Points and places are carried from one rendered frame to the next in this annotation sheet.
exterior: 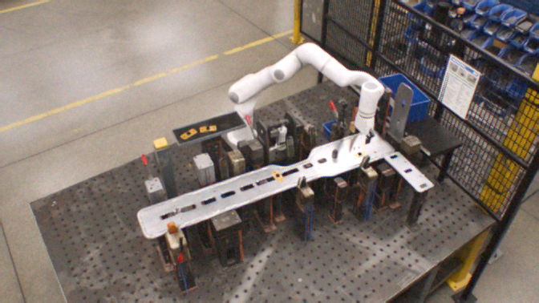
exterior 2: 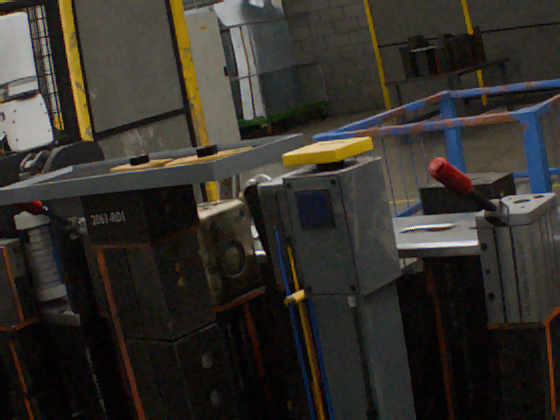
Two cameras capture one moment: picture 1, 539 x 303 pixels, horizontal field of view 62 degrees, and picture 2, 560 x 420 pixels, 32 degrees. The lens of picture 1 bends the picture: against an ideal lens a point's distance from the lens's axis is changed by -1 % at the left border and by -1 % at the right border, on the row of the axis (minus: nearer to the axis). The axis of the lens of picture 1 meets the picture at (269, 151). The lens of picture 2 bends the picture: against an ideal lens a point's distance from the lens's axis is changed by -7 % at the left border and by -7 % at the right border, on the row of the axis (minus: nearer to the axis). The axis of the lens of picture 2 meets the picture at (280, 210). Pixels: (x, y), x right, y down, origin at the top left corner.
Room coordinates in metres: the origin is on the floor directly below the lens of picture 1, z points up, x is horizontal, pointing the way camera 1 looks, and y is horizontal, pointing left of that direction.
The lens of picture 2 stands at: (2.15, 1.36, 1.25)
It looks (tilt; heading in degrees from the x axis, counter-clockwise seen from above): 9 degrees down; 245
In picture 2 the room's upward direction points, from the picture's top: 11 degrees counter-clockwise
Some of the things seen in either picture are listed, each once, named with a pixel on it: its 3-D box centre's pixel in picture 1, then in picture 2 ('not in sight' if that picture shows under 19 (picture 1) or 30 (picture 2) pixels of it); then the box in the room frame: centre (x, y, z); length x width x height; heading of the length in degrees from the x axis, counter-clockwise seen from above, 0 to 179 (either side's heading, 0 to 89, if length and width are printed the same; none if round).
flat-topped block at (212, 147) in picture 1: (212, 160); (177, 375); (1.83, 0.31, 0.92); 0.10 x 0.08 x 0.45; 116
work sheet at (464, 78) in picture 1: (459, 86); not in sight; (1.98, -1.00, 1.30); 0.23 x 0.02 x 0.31; 26
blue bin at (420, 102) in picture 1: (401, 98); not in sight; (2.17, -0.78, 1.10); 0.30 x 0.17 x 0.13; 20
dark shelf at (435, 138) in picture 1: (395, 106); not in sight; (2.20, -0.76, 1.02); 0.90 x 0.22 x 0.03; 26
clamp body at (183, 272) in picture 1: (181, 260); not in sight; (1.21, 0.41, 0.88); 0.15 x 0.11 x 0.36; 26
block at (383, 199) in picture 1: (381, 187); not in sight; (1.70, -0.61, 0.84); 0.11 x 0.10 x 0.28; 26
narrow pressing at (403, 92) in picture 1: (400, 112); not in sight; (1.94, -0.70, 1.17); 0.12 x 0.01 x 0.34; 26
